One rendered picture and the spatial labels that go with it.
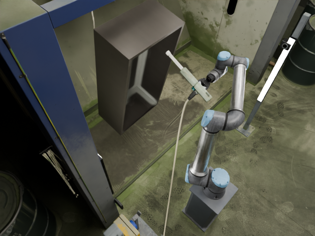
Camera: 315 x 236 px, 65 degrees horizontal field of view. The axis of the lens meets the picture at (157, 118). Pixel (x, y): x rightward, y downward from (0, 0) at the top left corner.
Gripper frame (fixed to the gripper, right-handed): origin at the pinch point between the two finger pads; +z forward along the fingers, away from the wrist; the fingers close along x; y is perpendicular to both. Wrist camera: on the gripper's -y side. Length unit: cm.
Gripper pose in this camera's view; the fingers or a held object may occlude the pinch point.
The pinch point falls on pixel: (196, 90)
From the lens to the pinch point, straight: 189.0
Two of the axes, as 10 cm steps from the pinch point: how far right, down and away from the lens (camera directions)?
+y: -2.8, 3.4, 8.9
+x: -6.6, -7.5, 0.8
